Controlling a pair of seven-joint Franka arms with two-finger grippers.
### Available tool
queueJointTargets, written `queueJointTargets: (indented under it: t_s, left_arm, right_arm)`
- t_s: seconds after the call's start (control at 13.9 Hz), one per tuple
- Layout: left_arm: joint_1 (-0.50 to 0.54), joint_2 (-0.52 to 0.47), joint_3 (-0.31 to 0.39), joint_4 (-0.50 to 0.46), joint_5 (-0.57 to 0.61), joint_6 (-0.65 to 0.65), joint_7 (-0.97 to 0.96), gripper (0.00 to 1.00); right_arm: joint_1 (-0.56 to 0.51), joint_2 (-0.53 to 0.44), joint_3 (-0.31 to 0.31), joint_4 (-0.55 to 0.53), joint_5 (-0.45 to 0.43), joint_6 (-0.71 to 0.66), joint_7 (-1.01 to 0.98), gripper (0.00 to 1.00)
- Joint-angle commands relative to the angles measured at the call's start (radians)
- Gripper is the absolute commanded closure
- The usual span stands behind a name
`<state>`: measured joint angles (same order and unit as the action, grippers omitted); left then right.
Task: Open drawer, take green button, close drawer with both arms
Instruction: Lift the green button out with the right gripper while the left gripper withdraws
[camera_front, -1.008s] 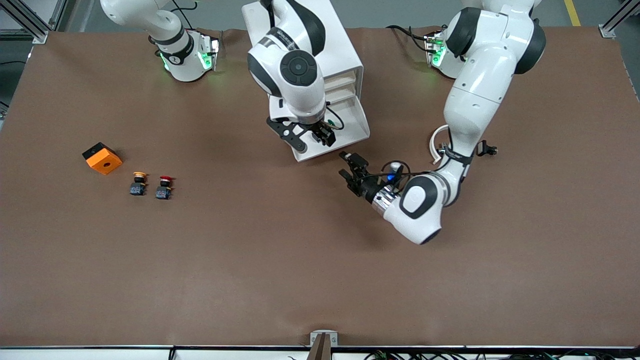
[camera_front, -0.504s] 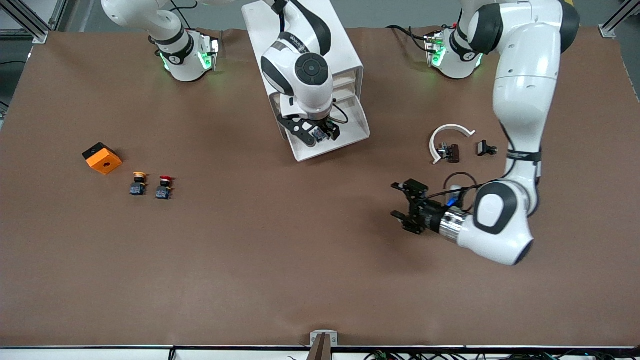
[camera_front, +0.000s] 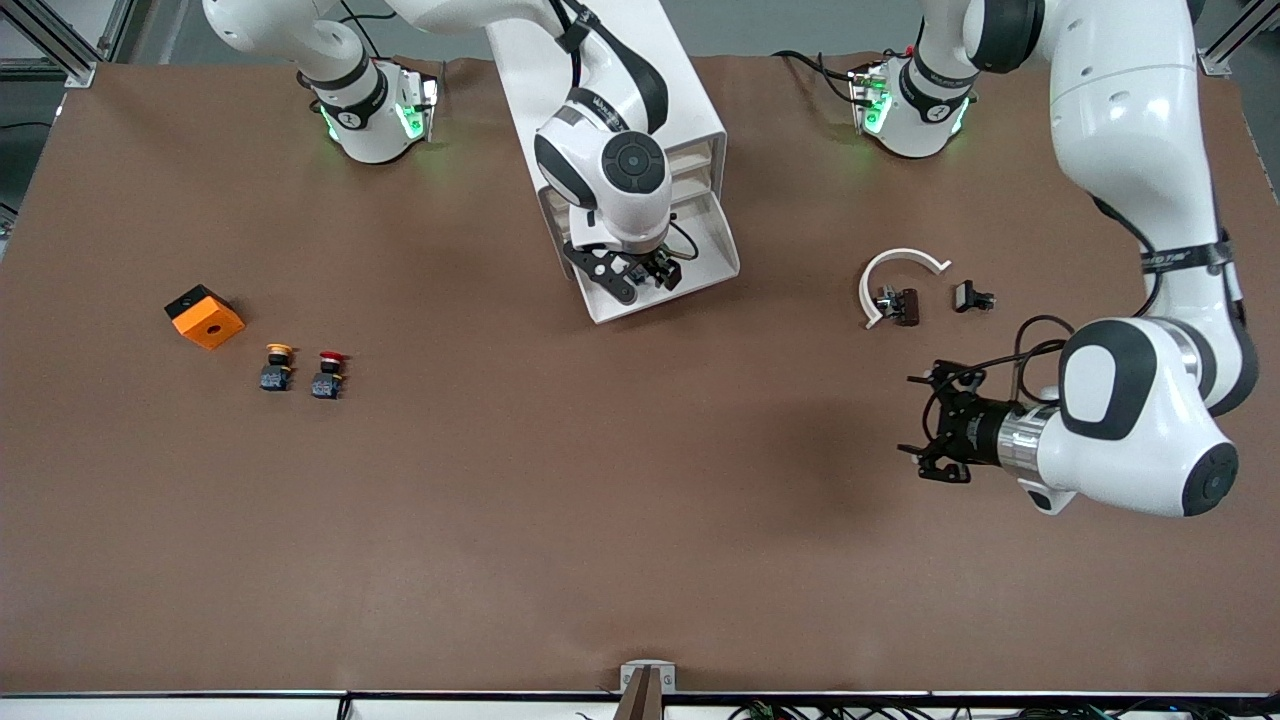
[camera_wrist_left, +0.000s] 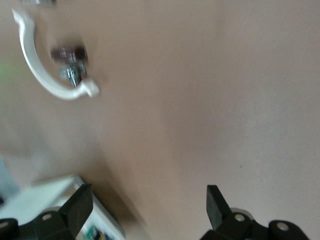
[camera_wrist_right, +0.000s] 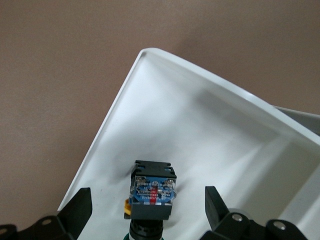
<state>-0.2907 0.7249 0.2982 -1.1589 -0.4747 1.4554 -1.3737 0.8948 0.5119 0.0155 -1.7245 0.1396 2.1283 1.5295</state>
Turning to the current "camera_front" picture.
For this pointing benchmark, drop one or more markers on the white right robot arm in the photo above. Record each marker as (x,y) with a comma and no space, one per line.
(620,200)

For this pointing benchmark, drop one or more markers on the black perforated mount bracket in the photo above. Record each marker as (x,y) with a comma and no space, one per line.
(600,270)

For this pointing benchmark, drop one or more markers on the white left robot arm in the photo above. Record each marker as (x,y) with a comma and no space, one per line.
(1130,130)

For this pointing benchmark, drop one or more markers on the white table edge rail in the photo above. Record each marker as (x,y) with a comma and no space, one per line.
(200,706)

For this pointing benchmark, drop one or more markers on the aluminium frame post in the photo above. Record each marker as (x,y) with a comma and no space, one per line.
(1240,45)
(60,45)

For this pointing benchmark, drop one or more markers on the brown paper table cover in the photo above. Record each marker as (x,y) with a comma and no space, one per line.
(640,500)

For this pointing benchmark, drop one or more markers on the yellow push button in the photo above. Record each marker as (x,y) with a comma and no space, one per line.
(277,368)

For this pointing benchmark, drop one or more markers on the small black clip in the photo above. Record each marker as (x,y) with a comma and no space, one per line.
(968,296)

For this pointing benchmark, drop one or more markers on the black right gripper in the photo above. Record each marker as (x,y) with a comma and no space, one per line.
(659,268)

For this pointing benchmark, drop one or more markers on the small brown black component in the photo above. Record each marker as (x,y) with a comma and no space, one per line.
(905,306)

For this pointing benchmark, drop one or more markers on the red push button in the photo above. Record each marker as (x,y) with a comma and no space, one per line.
(329,374)

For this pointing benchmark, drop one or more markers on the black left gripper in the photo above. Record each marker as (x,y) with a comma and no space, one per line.
(983,430)

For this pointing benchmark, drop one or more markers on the orange box with hole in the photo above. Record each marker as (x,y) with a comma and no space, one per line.
(208,322)

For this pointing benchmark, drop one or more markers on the white curved plastic bracket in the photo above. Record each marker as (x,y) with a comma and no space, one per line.
(885,262)

